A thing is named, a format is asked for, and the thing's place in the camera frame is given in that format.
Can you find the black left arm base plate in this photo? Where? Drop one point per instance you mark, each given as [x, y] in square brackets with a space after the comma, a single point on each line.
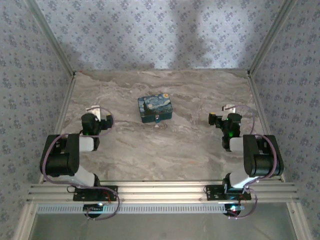
[82, 196]

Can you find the starry night print tin box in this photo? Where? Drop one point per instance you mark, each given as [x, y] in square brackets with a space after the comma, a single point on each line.
[155, 106]

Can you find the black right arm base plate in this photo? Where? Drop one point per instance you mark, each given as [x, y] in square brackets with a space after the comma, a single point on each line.
[215, 193]

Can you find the aluminium frame post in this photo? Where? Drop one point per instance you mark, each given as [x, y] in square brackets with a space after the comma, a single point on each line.
[271, 37]
[50, 37]

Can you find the controller board with led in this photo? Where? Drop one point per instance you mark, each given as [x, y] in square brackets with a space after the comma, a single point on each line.
[233, 208]
[93, 208]

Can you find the aluminium mounting rail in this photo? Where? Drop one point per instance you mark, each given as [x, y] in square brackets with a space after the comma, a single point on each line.
[160, 191]

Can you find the aluminium side rail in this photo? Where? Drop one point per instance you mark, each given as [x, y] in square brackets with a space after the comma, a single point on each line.
[62, 117]
[262, 117]

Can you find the left controller board with led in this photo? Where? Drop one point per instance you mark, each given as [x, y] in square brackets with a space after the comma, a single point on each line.
[93, 208]

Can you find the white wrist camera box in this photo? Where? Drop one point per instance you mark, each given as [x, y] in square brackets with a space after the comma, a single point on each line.
[93, 110]
[230, 108]

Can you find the right controller board with led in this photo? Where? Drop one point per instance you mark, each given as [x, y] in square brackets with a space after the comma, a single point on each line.
[233, 208]

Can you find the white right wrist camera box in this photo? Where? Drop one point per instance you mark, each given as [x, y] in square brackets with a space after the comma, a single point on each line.
[230, 108]

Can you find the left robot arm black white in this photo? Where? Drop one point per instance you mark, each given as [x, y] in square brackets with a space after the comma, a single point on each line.
[60, 160]

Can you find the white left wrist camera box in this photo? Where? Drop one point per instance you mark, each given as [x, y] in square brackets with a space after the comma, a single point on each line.
[93, 110]

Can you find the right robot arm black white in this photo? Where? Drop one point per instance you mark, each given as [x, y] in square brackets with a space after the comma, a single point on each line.
[262, 160]

